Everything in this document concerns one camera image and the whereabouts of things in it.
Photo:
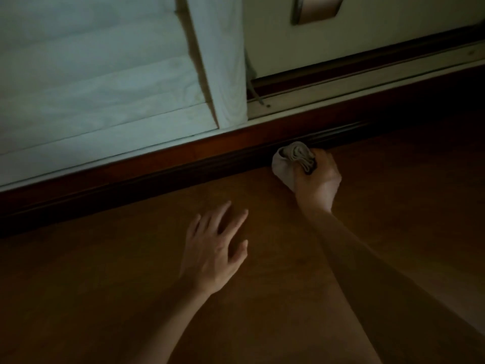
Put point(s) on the person's right hand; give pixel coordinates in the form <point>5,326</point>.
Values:
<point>318,189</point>

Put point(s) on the person's left hand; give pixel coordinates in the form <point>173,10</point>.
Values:
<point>210,257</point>

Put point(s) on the white louvered sliding door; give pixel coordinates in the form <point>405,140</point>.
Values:
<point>94,71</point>

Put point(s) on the brown inner wooden strip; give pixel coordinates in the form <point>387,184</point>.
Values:
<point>341,68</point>

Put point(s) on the person's right forearm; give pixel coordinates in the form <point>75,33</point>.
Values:
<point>398,291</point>

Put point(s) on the grey cleaning cloth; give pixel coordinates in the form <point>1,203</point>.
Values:
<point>282,168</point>

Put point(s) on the person's left forearm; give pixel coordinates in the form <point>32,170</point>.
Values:
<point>170,326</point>

